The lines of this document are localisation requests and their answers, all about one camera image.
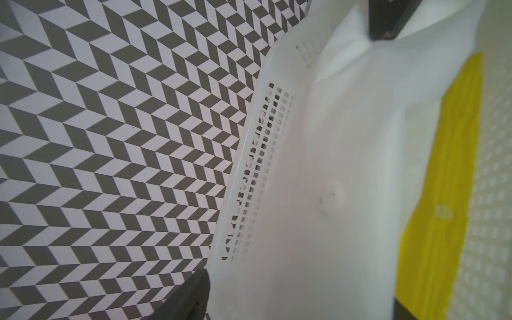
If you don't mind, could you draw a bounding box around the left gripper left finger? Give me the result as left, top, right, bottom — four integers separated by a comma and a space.
148, 269, 211, 320

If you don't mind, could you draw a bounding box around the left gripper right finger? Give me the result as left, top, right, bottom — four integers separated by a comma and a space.
368, 0, 422, 41

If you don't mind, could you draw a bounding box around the white raincoat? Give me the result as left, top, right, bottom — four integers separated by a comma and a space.
205, 0, 489, 320

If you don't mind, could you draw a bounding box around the white plastic basket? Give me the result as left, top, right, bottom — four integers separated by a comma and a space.
208, 18, 511, 319

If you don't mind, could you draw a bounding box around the yellow raincoat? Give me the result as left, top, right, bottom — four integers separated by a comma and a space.
395, 53, 483, 319

